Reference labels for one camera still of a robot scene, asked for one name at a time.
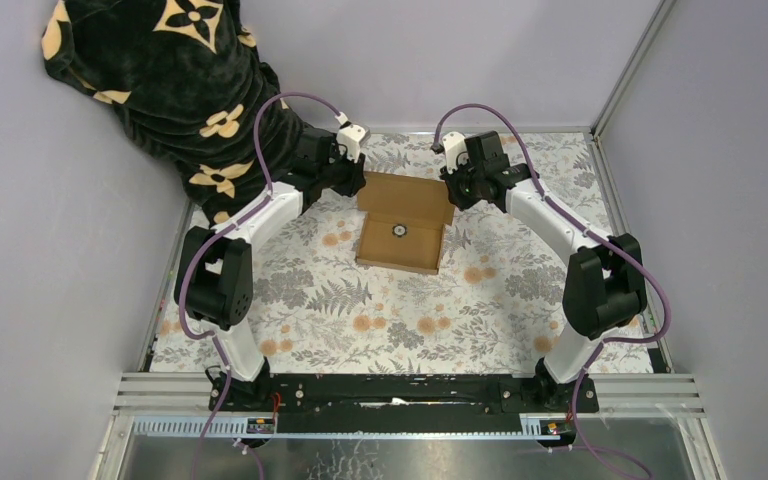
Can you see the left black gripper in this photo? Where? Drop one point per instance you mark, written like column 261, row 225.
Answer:
column 353, row 179

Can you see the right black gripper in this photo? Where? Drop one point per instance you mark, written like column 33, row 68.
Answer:
column 459, row 201

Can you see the brown cardboard box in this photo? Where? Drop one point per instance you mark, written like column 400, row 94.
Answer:
column 405, row 222

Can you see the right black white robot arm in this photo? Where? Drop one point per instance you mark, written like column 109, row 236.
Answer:
column 603, row 289

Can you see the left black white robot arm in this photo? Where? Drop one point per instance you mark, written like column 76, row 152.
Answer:
column 214, row 288

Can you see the floral patterned table mat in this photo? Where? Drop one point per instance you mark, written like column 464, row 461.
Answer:
column 494, row 306

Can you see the black floral plush blanket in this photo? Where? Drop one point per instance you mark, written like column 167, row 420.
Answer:
column 186, row 82

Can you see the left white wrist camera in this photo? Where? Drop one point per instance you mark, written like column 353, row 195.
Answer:
column 352, row 137

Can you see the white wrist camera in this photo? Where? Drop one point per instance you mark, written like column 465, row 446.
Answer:
column 352, row 137
column 455, row 151

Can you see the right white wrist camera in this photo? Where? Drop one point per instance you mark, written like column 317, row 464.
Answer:
column 455, row 151

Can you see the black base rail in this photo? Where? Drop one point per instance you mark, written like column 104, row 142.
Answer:
column 400, row 404

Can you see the aluminium frame rails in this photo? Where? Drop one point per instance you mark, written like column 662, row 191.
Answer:
column 177, row 405

